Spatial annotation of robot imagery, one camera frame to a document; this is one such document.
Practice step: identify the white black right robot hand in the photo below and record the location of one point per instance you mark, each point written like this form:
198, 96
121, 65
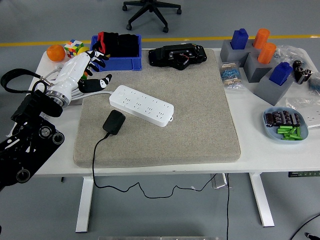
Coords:
312, 236

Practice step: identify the crumpled clear plastic bag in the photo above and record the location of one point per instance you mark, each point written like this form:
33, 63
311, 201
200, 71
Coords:
287, 52

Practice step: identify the black device housing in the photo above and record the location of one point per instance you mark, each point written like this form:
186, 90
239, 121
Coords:
162, 53

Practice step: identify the light blue plate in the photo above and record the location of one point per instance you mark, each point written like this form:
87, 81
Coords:
271, 132

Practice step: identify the black red fabric pouch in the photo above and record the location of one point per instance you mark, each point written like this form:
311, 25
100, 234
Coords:
107, 40

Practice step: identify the black office chair base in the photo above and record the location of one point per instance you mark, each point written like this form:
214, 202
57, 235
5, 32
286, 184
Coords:
150, 7

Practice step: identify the white table leg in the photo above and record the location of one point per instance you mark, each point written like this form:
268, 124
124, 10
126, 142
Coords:
261, 200
85, 205

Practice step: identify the brown capacitor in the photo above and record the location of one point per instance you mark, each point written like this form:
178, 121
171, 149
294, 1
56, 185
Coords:
269, 120

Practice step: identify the blue bottle-shaped block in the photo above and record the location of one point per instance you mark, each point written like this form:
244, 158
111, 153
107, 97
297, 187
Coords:
239, 40
280, 74

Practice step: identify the blue plastic bin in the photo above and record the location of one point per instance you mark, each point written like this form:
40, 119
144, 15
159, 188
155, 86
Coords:
120, 63

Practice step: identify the black plug adapter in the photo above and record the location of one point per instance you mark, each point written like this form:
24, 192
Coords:
114, 122

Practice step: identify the table height control panel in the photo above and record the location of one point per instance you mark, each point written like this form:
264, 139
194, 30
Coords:
303, 174

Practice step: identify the grey block holder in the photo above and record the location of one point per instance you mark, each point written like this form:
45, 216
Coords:
268, 92
255, 71
228, 55

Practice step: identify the clear bag of resistors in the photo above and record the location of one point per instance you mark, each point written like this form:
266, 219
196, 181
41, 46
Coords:
230, 76

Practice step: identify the green battery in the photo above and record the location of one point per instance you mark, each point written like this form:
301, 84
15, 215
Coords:
283, 130
291, 138
286, 127
295, 136
293, 130
298, 131

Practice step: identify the silver box under table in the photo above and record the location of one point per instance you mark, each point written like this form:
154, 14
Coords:
220, 181

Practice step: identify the black cylinder cell bundle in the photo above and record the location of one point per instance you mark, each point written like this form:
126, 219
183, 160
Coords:
302, 72

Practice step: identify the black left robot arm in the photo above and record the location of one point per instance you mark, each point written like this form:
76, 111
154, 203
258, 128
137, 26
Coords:
30, 140

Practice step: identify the orange fruit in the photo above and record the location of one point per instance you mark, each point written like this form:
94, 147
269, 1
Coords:
56, 53

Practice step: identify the black foam block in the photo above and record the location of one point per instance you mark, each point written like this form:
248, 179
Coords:
128, 45

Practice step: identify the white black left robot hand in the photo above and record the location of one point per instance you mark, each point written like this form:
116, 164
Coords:
68, 73

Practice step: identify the orange cylinder block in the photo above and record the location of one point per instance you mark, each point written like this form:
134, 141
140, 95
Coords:
261, 38
266, 53

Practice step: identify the yellow ball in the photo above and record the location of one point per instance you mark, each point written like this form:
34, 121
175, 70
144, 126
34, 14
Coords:
83, 50

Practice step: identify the grey-brown felt mat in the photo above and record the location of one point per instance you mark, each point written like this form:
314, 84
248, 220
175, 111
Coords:
187, 120

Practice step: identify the bag of blue components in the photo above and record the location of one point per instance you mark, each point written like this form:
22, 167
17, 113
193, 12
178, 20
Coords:
315, 83

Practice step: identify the white power strip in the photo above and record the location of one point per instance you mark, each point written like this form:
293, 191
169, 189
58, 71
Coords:
142, 105

